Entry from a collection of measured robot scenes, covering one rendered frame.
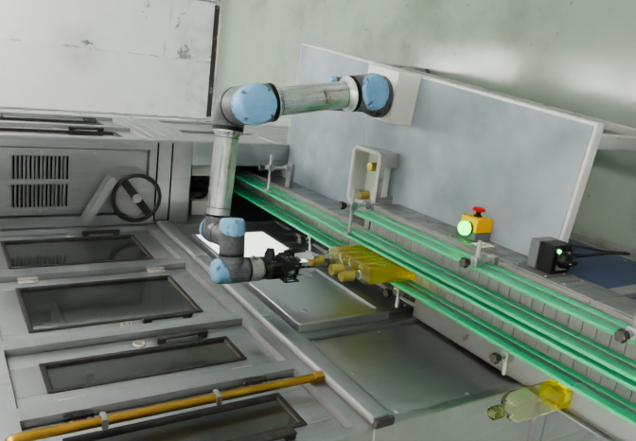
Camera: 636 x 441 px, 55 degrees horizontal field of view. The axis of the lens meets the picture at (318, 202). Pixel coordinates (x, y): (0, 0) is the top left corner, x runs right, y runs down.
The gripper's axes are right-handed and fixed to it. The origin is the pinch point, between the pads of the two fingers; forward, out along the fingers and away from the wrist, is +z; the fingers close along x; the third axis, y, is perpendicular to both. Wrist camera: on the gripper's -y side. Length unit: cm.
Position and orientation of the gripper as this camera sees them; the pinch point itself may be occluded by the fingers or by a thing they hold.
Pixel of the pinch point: (312, 260)
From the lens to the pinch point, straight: 198.6
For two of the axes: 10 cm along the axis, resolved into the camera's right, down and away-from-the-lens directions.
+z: 8.4, -0.2, 5.3
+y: 5.2, 2.7, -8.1
